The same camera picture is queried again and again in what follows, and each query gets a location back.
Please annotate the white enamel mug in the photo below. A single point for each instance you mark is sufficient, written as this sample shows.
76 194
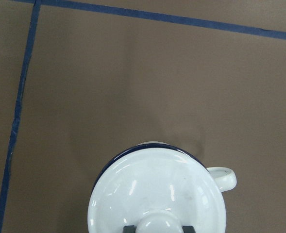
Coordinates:
224 177

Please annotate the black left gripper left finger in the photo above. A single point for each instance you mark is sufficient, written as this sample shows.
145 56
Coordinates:
129 229

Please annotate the brown paper table cover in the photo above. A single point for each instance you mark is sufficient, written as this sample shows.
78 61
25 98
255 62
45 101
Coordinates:
98 84

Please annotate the white ceramic lid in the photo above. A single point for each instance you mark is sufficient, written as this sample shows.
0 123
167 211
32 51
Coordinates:
146 181

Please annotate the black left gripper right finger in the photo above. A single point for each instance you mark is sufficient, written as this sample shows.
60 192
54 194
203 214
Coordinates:
188 229

